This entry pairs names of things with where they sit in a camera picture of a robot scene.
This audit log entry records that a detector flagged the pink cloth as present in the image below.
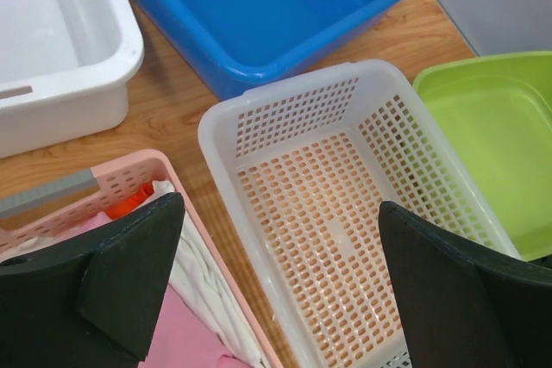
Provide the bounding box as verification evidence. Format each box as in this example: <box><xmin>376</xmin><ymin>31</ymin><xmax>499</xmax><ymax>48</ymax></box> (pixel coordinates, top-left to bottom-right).
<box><xmin>78</xmin><ymin>212</ymin><xmax>256</xmax><ymax>367</ymax></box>

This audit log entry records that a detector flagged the orange cloth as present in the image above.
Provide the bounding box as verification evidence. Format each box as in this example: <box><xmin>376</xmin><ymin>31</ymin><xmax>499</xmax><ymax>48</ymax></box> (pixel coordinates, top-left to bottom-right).
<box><xmin>104</xmin><ymin>183</ymin><xmax>154</xmax><ymax>220</ymax></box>

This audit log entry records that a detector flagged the white plastic tub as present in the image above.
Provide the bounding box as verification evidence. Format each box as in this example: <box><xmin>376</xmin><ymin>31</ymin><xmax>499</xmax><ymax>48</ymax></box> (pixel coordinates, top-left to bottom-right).
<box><xmin>1</xmin><ymin>0</ymin><xmax>144</xmax><ymax>157</ymax></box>

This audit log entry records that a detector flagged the white cloth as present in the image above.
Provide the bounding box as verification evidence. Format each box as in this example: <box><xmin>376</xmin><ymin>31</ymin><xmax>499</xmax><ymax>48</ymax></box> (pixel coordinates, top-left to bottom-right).
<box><xmin>151</xmin><ymin>178</ymin><xmax>265</xmax><ymax>368</ymax></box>

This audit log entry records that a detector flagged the white perforated plastic basket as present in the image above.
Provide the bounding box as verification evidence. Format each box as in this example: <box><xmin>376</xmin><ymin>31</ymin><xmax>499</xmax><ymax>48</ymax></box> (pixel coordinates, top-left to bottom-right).
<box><xmin>198</xmin><ymin>59</ymin><xmax>518</xmax><ymax>367</ymax></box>

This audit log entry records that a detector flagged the pink perforated plastic basket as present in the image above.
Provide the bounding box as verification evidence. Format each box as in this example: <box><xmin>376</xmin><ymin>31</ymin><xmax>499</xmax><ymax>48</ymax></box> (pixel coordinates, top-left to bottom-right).
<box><xmin>1</xmin><ymin>150</ymin><xmax>282</xmax><ymax>367</ymax></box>

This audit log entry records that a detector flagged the blue plastic tub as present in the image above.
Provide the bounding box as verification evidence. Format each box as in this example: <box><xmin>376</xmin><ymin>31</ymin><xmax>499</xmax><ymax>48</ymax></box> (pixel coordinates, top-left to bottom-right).
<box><xmin>135</xmin><ymin>0</ymin><xmax>401</xmax><ymax>100</ymax></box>

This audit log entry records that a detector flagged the green plastic tub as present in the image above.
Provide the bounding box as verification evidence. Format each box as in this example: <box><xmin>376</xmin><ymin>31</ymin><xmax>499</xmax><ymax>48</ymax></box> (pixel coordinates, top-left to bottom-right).
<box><xmin>413</xmin><ymin>51</ymin><xmax>551</xmax><ymax>261</ymax></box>

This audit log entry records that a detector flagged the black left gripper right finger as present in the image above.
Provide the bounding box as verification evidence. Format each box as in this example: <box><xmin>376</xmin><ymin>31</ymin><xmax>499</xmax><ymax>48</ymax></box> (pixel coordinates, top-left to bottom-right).
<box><xmin>379</xmin><ymin>201</ymin><xmax>551</xmax><ymax>367</ymax></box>

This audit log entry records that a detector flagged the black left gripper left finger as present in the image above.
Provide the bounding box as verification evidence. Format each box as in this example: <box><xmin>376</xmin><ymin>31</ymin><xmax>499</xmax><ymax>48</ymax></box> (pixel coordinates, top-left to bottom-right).
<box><xmin>1</xmin><ymin>192</ymin><xmax>185</xmax><ymax>367</ymax></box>

